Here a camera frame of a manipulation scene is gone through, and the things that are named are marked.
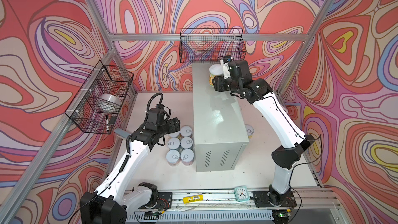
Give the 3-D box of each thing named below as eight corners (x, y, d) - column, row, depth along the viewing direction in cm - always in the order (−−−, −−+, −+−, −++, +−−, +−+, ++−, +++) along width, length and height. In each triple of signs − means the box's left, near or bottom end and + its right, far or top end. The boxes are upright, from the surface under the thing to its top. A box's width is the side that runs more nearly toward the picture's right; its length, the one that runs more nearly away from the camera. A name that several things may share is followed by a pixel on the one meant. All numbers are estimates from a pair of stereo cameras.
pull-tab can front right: (181, 166, 86) (179, 161, 81) (182, 153, 91) (181, 149, 86) (194, 166, 86) (193, 161, 81) (194, 153, 91) (194, 149, 86)
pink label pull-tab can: (166, 166, 85) (165, 162, 81) (168, 153, 90) (167, 149, 86) (179, 166, 85) (178, 162, 81) (180, 153, 90) (180, 149, 86)
